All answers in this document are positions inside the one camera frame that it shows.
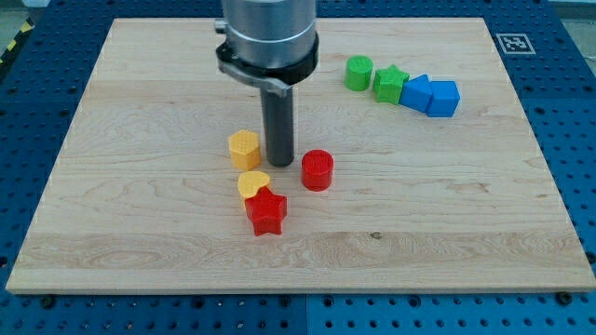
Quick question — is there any yellow heart block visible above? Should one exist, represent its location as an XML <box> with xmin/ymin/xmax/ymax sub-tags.
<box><xmin>237</xmin><ymin>170</ymin><xmax>271</xmax><ymax>200</ymax></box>

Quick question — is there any green cylinder block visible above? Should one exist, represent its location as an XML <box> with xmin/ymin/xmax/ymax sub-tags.
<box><xmin>344</xmin><ymin>55</ymin><xmax>373</xmax><ymax>91</ymax></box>

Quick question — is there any white fiducial marker tag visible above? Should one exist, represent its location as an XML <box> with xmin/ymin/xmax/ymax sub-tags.
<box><xmin>495</xmin><ymin>33</ymin><xmax>535</xmax><ymax>55</ymax></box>

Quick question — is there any blue cube block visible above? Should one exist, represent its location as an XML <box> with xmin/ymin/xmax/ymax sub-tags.
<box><xmin>427</xmin><ymin>80</ymin><xmax>460</xmax><ymax>117</ymax></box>

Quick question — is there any red star block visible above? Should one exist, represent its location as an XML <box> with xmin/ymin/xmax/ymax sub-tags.
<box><xmin>245</xmin><ymin>187</ymin><xmax>288</xmax><ymax>236</ymax></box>

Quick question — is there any red cylinder block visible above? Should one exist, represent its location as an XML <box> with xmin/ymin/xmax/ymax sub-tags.
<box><xmin>301</xmin><ymin>149</ymin><xmax>334</xmax><ymax>192</ymax></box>

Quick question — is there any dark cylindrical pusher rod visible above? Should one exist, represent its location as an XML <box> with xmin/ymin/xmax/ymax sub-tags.
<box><xmin>261</xmin><ymin>88</ymin><xmax>294</xmax><ymax>168</ymax></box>

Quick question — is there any green star block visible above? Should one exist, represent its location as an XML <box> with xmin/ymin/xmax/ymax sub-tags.
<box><xmin>372</xmin><ymin>65</ymin><xmax>410</xmax><ymax>105</ymax></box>

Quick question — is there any wooden board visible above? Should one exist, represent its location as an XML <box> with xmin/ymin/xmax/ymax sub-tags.
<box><xmin>7</xmin><ymin>18</ymin><xmax>595</xmax><ymax>295</ymax></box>

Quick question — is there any yellow hexagon block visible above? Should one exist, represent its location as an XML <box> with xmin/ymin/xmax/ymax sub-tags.
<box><xmin>228</xmin><ymin>129</ymin><xmax>261</xmax><ymax>171</ymax></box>

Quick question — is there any blue arrow-shaped block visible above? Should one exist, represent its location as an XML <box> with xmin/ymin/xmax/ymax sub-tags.
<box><xmin>400</xmin><ymin>74</ymin><xmax>432</xmax><ymax>113</ymax></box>

